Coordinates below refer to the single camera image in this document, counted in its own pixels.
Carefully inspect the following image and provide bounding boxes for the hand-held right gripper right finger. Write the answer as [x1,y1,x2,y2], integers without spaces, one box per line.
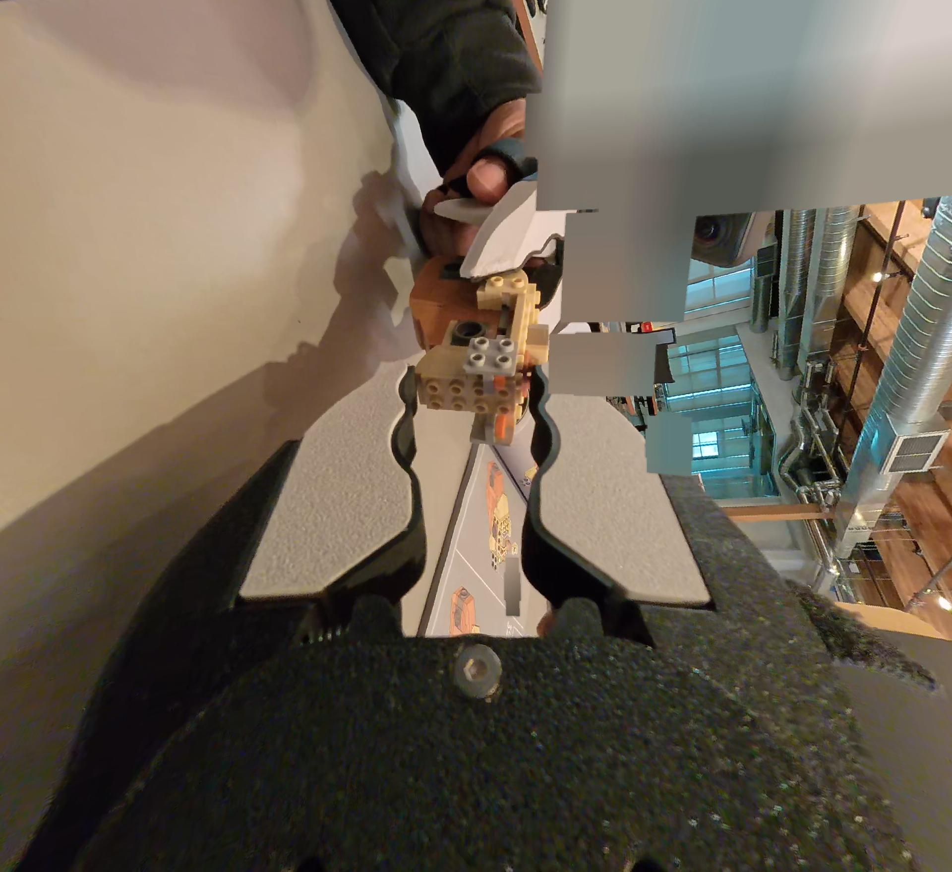
[521,366,715,609]

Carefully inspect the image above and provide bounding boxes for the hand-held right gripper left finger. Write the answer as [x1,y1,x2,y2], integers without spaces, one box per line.
[238,366,428,601]

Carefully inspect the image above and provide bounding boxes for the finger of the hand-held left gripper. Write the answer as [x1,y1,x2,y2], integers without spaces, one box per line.
[457,188,572,281]

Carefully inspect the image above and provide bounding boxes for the tan and brown brick model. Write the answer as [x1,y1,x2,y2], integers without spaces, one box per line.
[409,258,555,449]

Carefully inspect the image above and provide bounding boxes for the grey brick instruction booklet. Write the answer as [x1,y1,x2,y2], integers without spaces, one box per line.
[416,441,540,639]

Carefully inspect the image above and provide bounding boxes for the person's left forearm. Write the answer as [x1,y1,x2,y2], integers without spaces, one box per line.
[264,0,544,177]

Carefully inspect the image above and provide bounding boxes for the grey desk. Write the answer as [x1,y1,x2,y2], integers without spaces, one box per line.
[0,0,477,672]

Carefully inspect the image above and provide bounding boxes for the person's left hand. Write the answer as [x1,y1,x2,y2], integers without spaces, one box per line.
[418,99,538,257]

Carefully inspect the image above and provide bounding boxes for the glass window panes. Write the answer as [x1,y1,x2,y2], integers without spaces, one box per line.
[669,270,778,494]

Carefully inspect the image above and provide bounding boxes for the thin silver ventilation duct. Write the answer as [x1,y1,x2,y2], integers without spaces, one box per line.
[777,206,860,367]

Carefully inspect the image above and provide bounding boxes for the large silver ventilation duct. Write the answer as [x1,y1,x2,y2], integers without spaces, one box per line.
[836,197,952,553]

